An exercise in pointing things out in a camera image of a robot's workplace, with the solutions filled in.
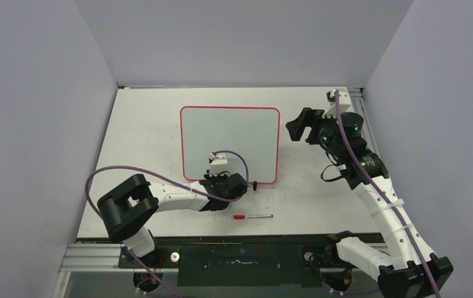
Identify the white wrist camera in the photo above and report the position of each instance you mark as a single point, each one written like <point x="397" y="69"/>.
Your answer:
<point x="339" y="101"/>
<point x="218" y="163"/>

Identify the pink framed whiteboard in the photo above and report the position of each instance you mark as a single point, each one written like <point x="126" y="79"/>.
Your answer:
<point x="248" y="136"/>

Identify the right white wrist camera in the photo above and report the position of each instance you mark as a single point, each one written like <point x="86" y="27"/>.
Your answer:
<point x="339" y="101"/>

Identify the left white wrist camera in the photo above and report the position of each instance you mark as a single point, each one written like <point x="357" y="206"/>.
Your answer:
<point x="218" y="163"/>

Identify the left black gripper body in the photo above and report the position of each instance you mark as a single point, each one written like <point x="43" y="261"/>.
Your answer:
<point x="215" y="179"/>

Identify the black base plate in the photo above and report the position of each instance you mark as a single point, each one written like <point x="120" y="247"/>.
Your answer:
<point x="270" y="260"/>

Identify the white whiteboard marker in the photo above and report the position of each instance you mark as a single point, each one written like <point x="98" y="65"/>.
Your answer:
<point x="259" y="216"/>

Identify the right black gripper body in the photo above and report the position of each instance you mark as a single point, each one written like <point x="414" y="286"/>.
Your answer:
<point x="323" y="130"/>

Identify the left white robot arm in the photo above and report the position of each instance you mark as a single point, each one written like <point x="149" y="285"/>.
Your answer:
<point x="127" y="208"/>

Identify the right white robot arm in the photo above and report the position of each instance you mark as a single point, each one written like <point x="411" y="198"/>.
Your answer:
<point x="410" y="267"/>

